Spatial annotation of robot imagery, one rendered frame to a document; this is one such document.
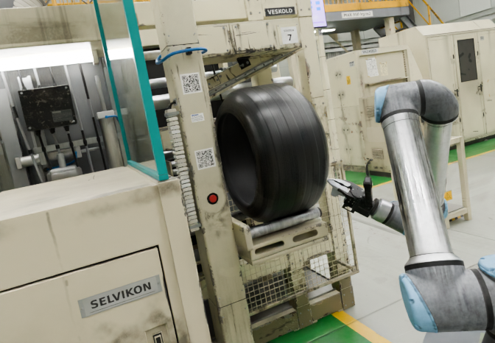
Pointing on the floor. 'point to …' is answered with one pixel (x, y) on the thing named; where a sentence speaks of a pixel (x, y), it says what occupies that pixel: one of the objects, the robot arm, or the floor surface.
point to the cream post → (235, 285)
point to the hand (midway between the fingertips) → (331, 179)
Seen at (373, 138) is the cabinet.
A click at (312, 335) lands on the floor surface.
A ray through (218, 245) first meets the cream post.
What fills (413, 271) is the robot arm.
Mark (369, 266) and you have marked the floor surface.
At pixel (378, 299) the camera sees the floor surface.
